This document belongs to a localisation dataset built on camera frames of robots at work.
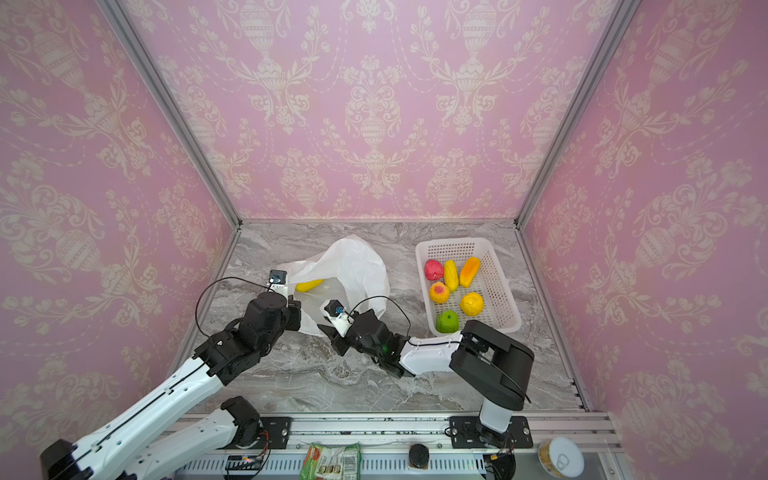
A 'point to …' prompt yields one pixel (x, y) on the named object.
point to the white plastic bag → (353, 273)
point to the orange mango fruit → (469, 271)
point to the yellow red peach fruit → (439, 292)
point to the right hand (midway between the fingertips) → (324, 320)
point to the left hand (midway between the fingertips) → (295, 299)
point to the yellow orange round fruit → (472, 303)
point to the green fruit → (447, 322)
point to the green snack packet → (332, 462)
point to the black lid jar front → (418, 456)
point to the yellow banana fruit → (307, 286)
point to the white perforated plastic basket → (492, 281)
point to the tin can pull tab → (561, 457)
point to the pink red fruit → (433, 270)
